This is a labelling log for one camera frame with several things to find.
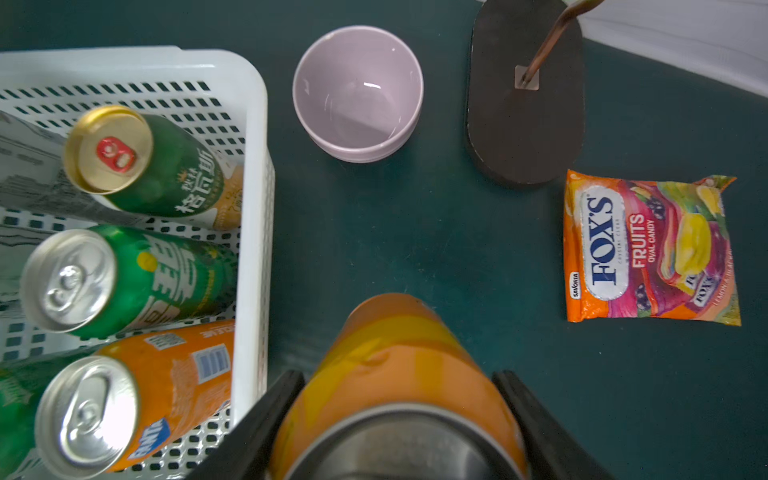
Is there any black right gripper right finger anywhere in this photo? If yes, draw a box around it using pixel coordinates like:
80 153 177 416
492 370 614 480

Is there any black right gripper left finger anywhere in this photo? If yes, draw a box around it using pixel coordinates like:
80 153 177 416
186 370 305 480

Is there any green gold beer can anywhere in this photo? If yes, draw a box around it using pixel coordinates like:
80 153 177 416
62 105 244 231

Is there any dark oval stand base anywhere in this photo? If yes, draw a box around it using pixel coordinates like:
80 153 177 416
465 1 585 188

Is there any orange Fanta can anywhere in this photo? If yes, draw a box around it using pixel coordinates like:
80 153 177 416
35 320 235 479

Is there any pink ceramic cup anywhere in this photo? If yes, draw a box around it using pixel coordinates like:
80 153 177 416
292 25 425 164

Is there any white perforated plastic basket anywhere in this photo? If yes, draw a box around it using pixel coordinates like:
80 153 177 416
1 46 275 479

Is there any Fox's fruits candy bag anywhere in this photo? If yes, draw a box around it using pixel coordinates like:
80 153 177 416
563 170 741 326

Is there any orange Schweppes can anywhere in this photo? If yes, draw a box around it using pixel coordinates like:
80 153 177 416
269 293 531 479

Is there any white Monster can label side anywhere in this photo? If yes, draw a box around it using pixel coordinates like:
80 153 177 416
1 112 144 319

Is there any green soda can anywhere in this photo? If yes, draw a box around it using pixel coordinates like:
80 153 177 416
20 225 238 338
1 355 71 479

